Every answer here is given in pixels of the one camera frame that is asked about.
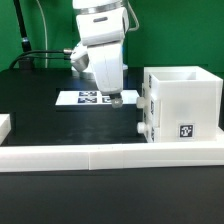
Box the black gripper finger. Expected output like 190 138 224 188
110 93 123 108

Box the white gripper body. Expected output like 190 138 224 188
70 42 123 95

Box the black cable with connector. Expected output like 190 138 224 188
9 48 75 70

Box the white drawer with tag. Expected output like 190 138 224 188
136 84 160 118
137 115 156 143

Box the white fiducial tag sheet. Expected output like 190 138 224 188
55 90 139 106

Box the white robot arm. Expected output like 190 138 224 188
70 0 139 108

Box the white thin cable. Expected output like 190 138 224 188
35 0 49 69

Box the white drawer cabinet box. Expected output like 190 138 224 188
142 66 223 143

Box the white front drawer with tag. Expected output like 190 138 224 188
137 115 156 143

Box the white U-shaped fence rail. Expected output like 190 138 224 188
0 113 224 173

